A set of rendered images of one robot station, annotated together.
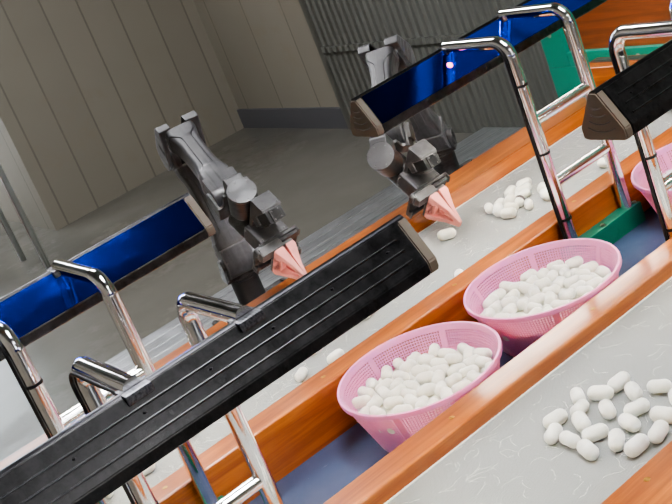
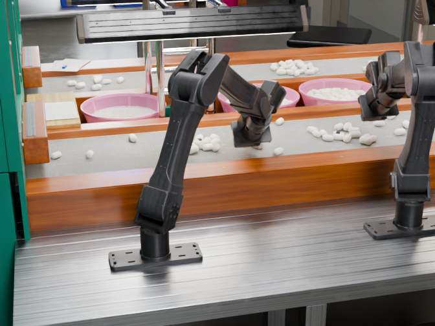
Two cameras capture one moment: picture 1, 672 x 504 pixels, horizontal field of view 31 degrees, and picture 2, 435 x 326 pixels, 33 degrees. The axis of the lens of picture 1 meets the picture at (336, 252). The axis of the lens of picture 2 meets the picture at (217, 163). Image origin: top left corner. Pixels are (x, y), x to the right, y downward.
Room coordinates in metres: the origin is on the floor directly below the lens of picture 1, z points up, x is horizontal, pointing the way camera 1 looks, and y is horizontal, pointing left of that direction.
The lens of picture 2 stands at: (4.05, 0.18, 1.47)
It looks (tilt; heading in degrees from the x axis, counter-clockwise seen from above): 22 degrees down; 195
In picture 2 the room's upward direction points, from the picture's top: straight up
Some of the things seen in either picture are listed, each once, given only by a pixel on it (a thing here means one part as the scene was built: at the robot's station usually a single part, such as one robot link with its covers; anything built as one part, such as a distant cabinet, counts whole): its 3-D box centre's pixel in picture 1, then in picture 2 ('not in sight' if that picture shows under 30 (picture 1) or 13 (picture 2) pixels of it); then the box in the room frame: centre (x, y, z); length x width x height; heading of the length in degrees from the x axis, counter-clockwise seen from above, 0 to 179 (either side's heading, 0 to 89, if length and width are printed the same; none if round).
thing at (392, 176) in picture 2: (240, 264); (409, 186); (2.43, 0.20, 0.77); 0.09 x 0.06 x 0.06; 106
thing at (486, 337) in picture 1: (428, 392); (338, 102); (1.65, -0.05, 0.72); 0.27 x 0.27 x 0.10
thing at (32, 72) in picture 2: not in sight; (32, 65); (1.83, -1.08, 0.83); 0.30 x 0.06 x 0.07; 29
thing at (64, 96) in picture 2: not in sight; (52, 109); (2.11, -0.87, 0.77); 0.33 x 0.15 x 0.01; 29
